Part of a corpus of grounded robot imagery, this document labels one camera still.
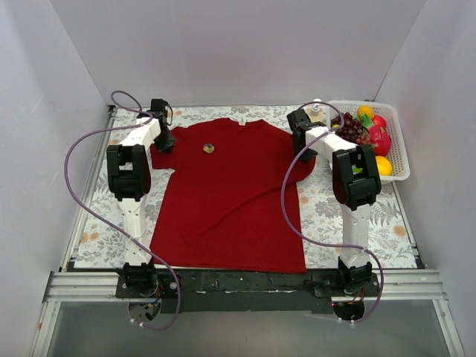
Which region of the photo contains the round brooch badge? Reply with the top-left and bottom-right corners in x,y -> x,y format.
203,144 -> 214,154

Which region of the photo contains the red t-shirt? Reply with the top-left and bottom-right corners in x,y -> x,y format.
150,118 -> 315,273

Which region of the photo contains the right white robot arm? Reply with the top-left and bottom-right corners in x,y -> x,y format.
280,106 -> 382,296

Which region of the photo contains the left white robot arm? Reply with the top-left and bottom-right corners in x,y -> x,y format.
106,99 -> 175,298

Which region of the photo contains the beige pump soap bottle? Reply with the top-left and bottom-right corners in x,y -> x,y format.
306,98 -> 326,123

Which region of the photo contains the purple grape bunch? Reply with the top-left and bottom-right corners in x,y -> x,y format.
335,112 -> 370,145

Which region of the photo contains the orange fruit top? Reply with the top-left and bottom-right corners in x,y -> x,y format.
357,106 -> 375,118

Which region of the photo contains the red apple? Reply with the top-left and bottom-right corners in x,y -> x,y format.
372,115 -> 387,129

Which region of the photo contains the pink dragon fruit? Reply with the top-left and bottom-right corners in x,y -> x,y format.
367,125 -> 392,156

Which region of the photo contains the yellow orange fruit bottom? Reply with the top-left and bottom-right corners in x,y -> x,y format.
376,155 -> 393,176

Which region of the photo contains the white plastic basket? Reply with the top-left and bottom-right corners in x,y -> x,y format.
330,100 -> 410,184

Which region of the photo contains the floral table mat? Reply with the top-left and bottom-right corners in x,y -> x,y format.
71,106 -> 417,269

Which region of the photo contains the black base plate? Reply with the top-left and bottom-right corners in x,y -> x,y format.
115,268 -> 379,314

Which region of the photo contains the aluminium frame rail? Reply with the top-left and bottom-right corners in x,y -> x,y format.
44,269 -> 447,301

